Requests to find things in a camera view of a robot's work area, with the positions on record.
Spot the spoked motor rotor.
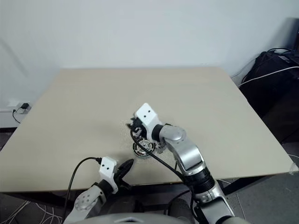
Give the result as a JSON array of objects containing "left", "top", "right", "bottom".
[{"left": 133, "top": 139, "right": 157, "bottom": 155}]

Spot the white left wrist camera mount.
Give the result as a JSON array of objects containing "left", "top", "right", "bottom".
[{"left": 99, "top": 157, "right": 119, "bottom": 194}]

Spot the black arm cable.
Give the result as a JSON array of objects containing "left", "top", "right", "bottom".
[
  {"left": 132, "top": 136, "right": 204, "bottom": 220},
  {"left": 63, "top": 156, "right": 103, "bottom": 210}
]

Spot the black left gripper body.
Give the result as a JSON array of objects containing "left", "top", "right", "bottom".
[{"left": 114, "top": 172, "right": 130, "bottom": 190}]

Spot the grey robot torso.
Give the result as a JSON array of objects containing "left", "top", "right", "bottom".
[{"left": 81, "top": 213, "right": 187, "bottom": 224}]

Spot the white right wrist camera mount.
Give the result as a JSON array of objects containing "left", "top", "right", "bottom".
[{"left": 135, "top": 102, "right": 165, "bottom": 143}]

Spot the thin black adapter cable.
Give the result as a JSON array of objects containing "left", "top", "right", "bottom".
[{"left": 12, "top": 108, "right": 23, "bottom": 123}]

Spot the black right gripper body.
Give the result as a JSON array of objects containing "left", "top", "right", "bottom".
[{"left": 137, "top": 118, "right": 153, "bottom": 141}]

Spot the white floor cable tangle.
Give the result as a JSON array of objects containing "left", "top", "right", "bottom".
[{"left": 0, "top": 200, "right": 64, "bottom": 224}]

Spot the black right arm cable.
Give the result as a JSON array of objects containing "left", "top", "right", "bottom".
[{"left": 132, "top": 136, "right": 204, "bottom": 220}]

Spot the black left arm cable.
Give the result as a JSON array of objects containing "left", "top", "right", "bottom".
[{"left": 63, "top": 156, "right": 103, "bottom": 210}]

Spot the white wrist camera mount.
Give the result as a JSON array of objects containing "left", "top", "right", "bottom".
[
  {"left": 99, "top": 157, "right": 119, "bottom": 194},
  {"left": 135, "top": 102, "right": 165, "bottom": 143}
]

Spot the white wall power socket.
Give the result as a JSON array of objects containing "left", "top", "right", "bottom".
[{"left": 8, "top": 99, "right": 31, "bottom": 114}]

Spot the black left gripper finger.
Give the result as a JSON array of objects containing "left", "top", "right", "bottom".
[
  {"left": 117, "top": 159, "right": 135, "bottom": 175},
  {"left": 118, "top": 159, "right": 135, "bottom": 180}
]

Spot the black table frame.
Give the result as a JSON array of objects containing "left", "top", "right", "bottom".
[{"left": 14, "top": 174, "right": 292, "bottom": 212}]

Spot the white cable over bag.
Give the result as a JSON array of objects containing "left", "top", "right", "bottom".
[{"left": 238, "top": 66, "right": 299, "bottom": 88}]

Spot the large black bag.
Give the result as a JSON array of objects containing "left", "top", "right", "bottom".
[{"left": 239, "top": 51, "right": 299, "bottom": 140}]

